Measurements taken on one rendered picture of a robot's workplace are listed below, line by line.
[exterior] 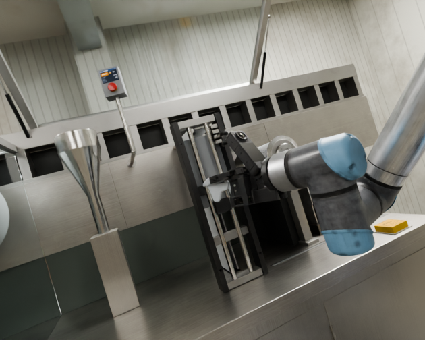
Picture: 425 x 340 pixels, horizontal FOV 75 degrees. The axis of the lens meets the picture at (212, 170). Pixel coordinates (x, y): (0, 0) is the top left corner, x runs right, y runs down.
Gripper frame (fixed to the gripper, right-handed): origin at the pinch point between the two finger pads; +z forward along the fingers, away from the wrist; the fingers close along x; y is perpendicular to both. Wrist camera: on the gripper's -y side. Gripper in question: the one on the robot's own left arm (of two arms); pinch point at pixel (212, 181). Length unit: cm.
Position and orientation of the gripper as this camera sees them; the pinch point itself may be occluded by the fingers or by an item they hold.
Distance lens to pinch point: 70.0
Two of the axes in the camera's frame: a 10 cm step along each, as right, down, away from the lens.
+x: 7.6, -0.8, 6.4
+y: 1.9, 9.7, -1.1
